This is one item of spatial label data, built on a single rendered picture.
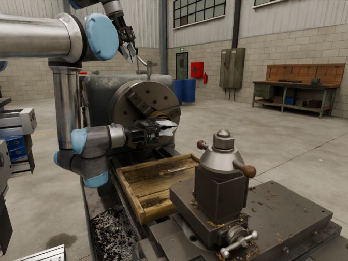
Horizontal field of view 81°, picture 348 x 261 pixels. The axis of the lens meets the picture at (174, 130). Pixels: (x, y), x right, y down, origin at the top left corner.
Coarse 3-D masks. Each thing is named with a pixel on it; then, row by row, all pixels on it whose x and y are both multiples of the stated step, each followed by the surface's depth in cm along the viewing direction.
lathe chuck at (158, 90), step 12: (132, 84) 85; (144, 84) 86; (156, 84) 88; (120, 96) 83; (144, 96) 87; (156, 96) 90; (168, 96) 92; (120, 108) 84; (132, 108) 86; (156, 108) 91; (120, 120) 85; (132, 120) 87; (132, 144) 90; (156, 144) 96
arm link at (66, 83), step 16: (48, 64) 63; (64, 64) 62; (80, 64) 66; (64, 80) 63; (64, 96) 64; (64, 112) 65; (80, 112) 70; (64, 128) 66; (80, 128) 70; (64, 144) 68; (64, 160) 69
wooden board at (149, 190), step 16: (160, 160) 89; (176, 160) 93; (144, 176) 80; (160, 176) 80; (176, 176) 80; (192, 176) 80; (128, 192) 66; (144, 192) 69; (160, 192) 69; (144, 208) 61; (160, 208) 59; (176, 208) 62
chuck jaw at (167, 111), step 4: (168, 108) 93; (172, 108) 92; (176, 108) 91; (168, 112) 87; (172, 112) 89; (176, 112) 93; (180, 112) 93; (168, 116) 86; (172, 116) 90; (176, 116) 92
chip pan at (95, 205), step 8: (88, 192) 129; (96, 192) 129; (88, 200) 121; (96, 200) 121; (104, 200) 121; (112, 200) 121; (88, 208) 114; (96, 208) 114; (104, 208) 114; (96, 256) 85
